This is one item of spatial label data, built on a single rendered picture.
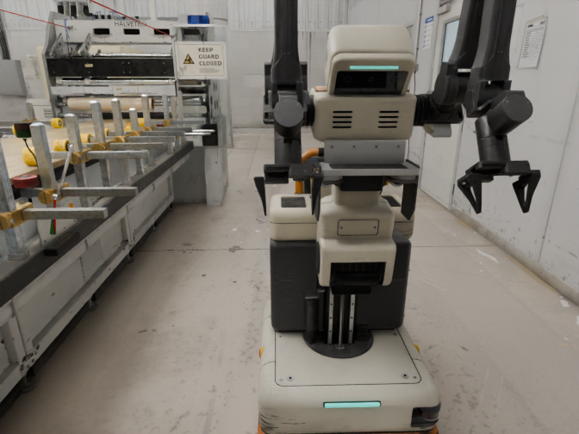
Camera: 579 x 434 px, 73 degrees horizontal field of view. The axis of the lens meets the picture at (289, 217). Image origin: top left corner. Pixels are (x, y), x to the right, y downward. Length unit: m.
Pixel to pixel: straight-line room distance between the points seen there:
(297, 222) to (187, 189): 3.04
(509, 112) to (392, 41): 0.37
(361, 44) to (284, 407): 1.11
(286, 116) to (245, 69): 9.60
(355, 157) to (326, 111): 0.15
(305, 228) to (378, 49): 0.68
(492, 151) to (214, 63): 3.37
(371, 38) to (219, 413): 1.45
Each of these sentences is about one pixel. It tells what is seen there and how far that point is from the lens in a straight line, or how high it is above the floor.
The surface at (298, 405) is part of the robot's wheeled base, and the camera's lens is 1.42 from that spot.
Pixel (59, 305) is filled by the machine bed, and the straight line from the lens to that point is 2.30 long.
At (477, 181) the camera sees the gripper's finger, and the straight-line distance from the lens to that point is 0.86.
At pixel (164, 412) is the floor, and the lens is 1.82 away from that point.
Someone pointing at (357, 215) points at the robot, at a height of 0.88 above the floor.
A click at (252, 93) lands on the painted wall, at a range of 10.34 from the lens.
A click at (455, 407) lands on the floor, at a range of 1.89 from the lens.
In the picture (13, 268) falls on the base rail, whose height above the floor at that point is 0.70.
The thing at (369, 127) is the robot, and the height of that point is 1.13.
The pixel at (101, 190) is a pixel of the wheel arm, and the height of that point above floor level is 0.85.
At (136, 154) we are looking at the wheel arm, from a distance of 1.86.
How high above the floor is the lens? 1.25
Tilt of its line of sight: 19 degrees down
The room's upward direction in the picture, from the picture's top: straight up
